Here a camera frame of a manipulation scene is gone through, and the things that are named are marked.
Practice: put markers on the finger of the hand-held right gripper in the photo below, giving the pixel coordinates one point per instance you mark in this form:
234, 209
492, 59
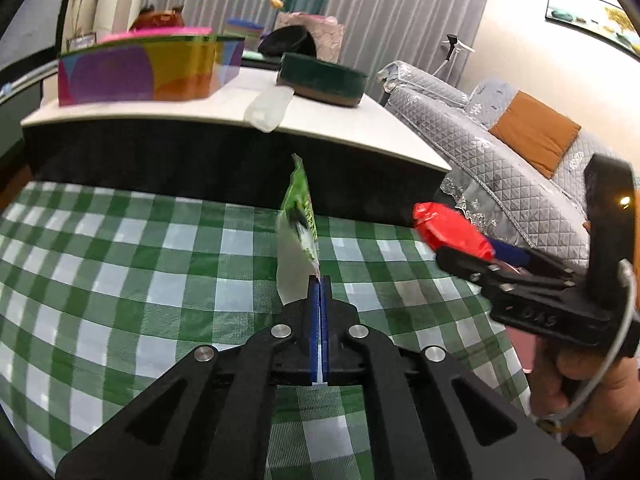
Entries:
512, 256
465, 267

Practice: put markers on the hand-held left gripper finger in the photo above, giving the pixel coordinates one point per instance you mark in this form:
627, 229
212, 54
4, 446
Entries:
314, 330
325, 332

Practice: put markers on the red plastic wrapper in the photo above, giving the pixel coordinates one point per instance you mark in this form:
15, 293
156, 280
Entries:
450, 230

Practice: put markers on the green white snack wrapper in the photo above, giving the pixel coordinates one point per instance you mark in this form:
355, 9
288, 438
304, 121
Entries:
300, 210

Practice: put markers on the person's right hand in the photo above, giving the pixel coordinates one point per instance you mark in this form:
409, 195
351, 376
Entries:
615, 400

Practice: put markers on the grey quilted sofa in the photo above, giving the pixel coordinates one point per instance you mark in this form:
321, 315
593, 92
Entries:
475, 160

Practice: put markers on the orange cushion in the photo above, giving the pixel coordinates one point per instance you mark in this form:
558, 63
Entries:
535, 132

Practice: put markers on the green checkered tablecloth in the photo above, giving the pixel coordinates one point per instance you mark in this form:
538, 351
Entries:
150, 285

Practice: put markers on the white floor stand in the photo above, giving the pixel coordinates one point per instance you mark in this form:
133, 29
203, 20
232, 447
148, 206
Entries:
452, 47

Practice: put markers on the clear plastic bag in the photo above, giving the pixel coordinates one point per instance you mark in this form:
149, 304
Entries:
267, 107

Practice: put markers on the dark green round tin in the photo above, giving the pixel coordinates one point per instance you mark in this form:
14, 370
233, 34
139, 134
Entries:
320, 80

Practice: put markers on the white coffee table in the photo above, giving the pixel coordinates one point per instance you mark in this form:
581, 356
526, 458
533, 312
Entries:
150, 155

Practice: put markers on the pink patterned bag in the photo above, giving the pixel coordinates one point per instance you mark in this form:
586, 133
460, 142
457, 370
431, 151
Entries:
327, 35

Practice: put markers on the colourful tin box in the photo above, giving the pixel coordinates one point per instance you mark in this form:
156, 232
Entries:
125, 70

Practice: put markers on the yellow round ornament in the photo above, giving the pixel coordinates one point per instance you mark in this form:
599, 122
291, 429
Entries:
276, 3

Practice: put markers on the brown teapot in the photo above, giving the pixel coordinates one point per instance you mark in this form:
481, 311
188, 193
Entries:
157, 17

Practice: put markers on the thin bamboo plant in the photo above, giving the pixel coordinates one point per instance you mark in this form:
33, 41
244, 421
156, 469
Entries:
80, 0

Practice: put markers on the television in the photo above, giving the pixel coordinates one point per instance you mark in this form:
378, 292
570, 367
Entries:
45, 25

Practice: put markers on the framed wall picture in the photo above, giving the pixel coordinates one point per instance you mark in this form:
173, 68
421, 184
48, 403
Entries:
590, 15

